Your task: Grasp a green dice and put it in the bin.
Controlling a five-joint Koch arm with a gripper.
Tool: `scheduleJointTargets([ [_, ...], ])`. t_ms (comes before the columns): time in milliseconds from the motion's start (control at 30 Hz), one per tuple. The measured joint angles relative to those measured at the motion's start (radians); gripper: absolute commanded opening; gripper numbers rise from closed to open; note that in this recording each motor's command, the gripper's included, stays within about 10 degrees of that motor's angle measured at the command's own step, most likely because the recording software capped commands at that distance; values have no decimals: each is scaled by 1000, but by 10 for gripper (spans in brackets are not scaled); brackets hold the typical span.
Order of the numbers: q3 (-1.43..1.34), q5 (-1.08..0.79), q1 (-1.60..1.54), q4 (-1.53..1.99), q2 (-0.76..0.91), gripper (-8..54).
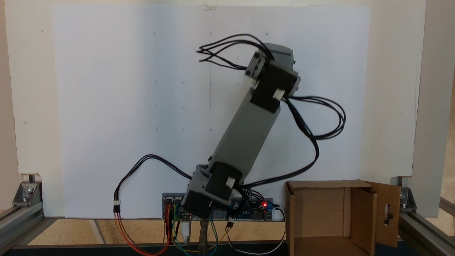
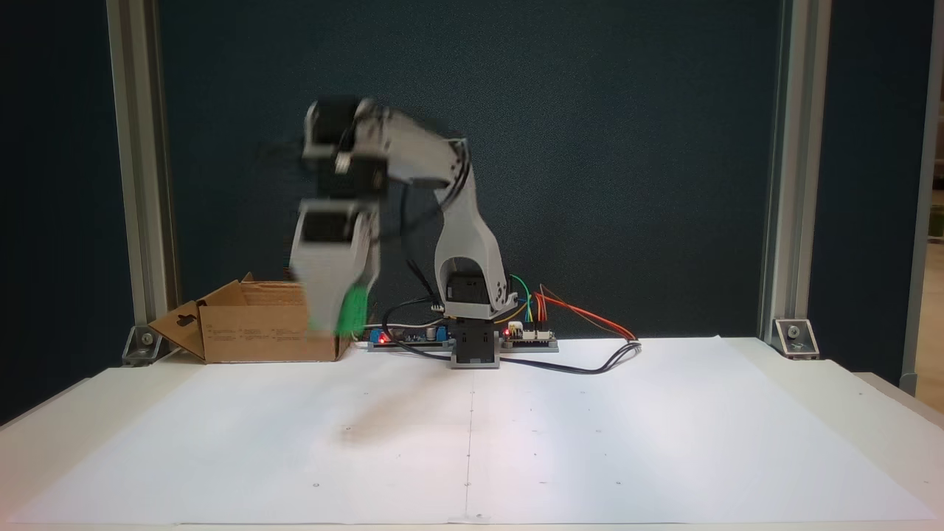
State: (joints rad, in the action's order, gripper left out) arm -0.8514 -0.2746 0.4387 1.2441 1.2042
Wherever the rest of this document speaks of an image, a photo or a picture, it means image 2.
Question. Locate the narrow grey moving gripper jaw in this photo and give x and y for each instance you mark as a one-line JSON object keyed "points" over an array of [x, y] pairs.
{"points": [[369, 251]]}

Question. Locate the wide grey fixed gripper jaw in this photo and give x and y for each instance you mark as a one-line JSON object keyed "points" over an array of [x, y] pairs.
{"points": [[321, 287]]}

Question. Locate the green dice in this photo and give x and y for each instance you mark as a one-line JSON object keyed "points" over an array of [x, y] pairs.
{"points": [[352, 313]]}

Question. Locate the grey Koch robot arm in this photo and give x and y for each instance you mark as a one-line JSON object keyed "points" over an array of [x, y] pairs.
{"points": [[472, 221]]}

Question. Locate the open cardboard box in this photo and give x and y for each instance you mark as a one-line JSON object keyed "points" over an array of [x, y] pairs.
{"points": [[251, 332]]}

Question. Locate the circuit board with blue terminal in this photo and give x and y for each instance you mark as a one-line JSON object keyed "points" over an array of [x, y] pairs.
{"points": [[413, 338]]}

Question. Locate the small motor controller board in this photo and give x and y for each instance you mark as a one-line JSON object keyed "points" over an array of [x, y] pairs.
{"points": [[531, 337]]}

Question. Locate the metal corner bracket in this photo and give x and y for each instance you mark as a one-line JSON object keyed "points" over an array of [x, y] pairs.
{"points": [[795, 338], [147, 346]]}

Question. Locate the aluminium frame post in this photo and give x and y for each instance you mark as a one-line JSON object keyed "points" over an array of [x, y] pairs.
{"points": [[922, 221], [796, 147], [140, 147]]}

